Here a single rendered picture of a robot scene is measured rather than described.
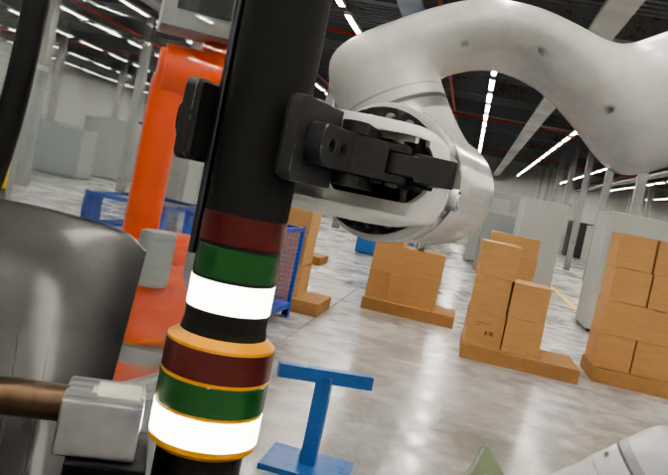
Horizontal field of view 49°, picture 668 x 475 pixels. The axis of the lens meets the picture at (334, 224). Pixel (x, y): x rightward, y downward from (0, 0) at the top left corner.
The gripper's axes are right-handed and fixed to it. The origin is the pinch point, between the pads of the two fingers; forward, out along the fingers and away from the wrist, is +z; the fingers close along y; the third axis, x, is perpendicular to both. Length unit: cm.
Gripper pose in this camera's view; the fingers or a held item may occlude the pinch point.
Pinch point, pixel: (259, 133)
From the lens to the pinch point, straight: 29.7
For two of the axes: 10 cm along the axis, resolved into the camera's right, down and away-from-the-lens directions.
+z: -3.7, -0.3, -9.3
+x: 2.0, -9.8, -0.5
